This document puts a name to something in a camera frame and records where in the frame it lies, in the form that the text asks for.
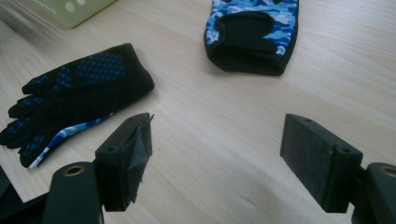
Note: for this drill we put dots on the blue camouflage glove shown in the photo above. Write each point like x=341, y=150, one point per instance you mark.
x=280, y=18
x=93, y=90

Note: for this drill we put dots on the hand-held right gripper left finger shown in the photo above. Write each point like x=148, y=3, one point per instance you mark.
x=115, y=168

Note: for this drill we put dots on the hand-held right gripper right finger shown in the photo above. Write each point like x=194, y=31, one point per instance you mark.
x=311, y=161

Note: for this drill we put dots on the pale green perforated plastic basket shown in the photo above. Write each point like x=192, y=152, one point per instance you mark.
x=77, y=14

